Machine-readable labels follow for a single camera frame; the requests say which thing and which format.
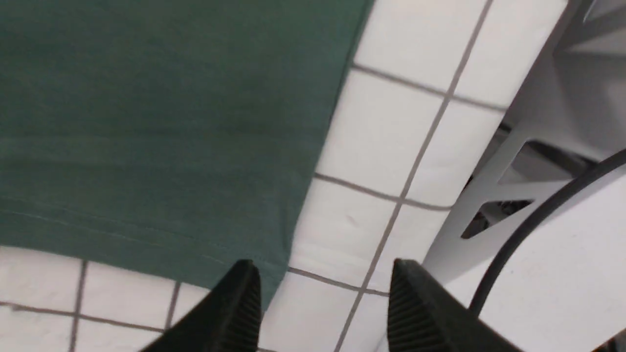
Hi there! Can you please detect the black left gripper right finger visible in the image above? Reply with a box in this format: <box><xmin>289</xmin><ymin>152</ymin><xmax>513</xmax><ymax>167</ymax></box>
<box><xmin>387</xmin><ymin>259</ymin><xmax>519</xmax><ymax>352</ymax></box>

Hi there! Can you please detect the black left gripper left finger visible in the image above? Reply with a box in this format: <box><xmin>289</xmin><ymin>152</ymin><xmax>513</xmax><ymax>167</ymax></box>
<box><xmin>143</xmin><ymin>259</ymin><xmax>262</xmax><ymax>352</ymax></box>

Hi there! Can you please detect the green long-sleeve top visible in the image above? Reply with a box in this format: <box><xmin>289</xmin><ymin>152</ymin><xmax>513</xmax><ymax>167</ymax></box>
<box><xmin>0</xmin><ymin>0</ymin><xmax>373</xmax><ymax>309</ymax></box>

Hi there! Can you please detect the white grid-pattern table cloth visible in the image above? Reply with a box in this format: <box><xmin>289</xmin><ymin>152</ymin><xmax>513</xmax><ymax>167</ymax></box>
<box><xmin>1</xmin><ymin>0</ymin><xmax>566</xmax><ymax>352</ymax></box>

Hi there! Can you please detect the white metal table frame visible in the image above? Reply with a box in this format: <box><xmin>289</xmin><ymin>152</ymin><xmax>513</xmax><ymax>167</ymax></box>
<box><xmin>422</xmin><ymin>0</ymin><xmax>625</xmax><ymax>352</ymax></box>

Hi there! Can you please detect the black left camera cable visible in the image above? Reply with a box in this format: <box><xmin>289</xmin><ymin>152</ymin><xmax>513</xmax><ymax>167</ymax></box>
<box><xmin>469</xmin><ymin>149</ymin><xmax>626</xmax><ymax>313</ymax></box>

